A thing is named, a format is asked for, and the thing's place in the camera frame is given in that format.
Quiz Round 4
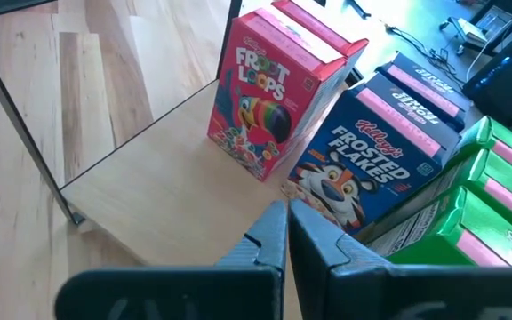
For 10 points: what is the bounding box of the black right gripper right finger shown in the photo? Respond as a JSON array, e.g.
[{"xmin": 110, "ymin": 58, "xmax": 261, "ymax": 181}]
[{"xmin": 289, "ymin": 198, "xmax": 512, "ymax": 320}]

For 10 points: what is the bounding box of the wooden shelf with black frame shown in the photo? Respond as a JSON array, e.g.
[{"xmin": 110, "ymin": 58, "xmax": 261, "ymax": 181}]
[{"xmin": 0, "ymin": 0, "xmax": 350, "ymax": 270}]

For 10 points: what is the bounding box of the blue Frosted Flakes cereal box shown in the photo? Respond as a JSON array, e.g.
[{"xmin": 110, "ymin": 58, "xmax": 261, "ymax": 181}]
[
  {"xmin": 282, "ymin": 84, "xmax": 461, "ymax": 236},
  {"xmin": 375, "ymin": 52, "xmax": 473, "ymax": 133}
]

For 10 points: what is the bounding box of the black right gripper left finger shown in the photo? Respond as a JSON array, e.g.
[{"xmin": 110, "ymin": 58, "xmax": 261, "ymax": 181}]
[{"xmin": 54, "ymin": 200, "xmax": 287, "ymax": 320}]

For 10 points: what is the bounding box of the black computer case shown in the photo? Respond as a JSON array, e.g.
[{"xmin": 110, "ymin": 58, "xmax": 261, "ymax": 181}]
[{"xmin": 462, "ymin": 39, "xmax": 512, "ymax": 128}]

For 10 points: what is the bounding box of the green Apple Jacks cereal box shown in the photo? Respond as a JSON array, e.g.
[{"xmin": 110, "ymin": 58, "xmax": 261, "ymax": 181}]
[
  {"xmin": 433, "ymin": 148, "xmax": 512, "ymax": 232},
  {"xmin": 366, "ymin": 186, "xmax": 512, "ymax": 268},
  {"xmin": 455, "ymin": 115, "xmax": 512, "ymax": 186}
]

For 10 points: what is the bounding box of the black floor cable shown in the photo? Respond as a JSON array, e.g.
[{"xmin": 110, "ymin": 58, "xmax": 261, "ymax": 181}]
[{"xmin": 382, "ymin": 24, "xmax": 466, "ymax": 88}]

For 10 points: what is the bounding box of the red Froot Loops cereal box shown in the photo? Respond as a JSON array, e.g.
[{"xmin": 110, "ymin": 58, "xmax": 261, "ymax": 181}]
[
  {"xmin": 206, "ymin": 9, "xmax": 348, "ymax": 182},
  {"xmin": 271, "ymin": 0, "xmax": 370, "ymax": 59}
]

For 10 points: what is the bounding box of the white grey power adapter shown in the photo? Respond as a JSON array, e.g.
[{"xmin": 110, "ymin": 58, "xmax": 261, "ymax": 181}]
[{"xmin": 437, "ymin": 16, "xmax": 489, "ymax": 55}]

